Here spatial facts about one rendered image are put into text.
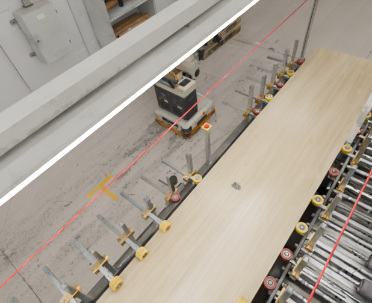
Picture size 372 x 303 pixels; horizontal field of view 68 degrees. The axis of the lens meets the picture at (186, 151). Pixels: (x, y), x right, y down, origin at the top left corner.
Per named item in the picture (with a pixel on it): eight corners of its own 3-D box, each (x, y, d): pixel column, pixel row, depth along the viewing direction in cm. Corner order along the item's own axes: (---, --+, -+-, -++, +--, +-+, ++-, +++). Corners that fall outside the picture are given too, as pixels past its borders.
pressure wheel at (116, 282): (109, 280, 181) (118, 273, 187) (108, 288, 184) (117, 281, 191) (115, 286, 178) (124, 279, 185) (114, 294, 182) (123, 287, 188)
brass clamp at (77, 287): (62, 301, 183) (59, 300, 179) (78, 284, 189) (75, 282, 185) (67, 308, 180) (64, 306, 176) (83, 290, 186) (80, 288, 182)
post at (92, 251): (111, 272, 215) (87, 250, 178) (114, 268, 216) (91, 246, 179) (114, 275, 213) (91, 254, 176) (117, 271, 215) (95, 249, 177)
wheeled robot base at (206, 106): (188, 140, 379) (186, 128, 359) (155, 122, 408) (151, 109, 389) (216, 112, 408) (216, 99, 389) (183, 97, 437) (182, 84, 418)
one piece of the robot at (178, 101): (188, 128, 374) (180, 78, 309) (159, 113, 399) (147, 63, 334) (203, 115, 388) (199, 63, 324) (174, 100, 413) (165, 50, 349)
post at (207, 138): (205, 163, 269) (203, 132, 234) (208, 160, 271) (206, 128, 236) (209, 166, 267) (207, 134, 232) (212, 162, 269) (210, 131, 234)
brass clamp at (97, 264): (91, 270, 194) (88, 267, 190) (106, 254, 200) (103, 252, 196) (97, 275, 191) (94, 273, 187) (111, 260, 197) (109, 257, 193)
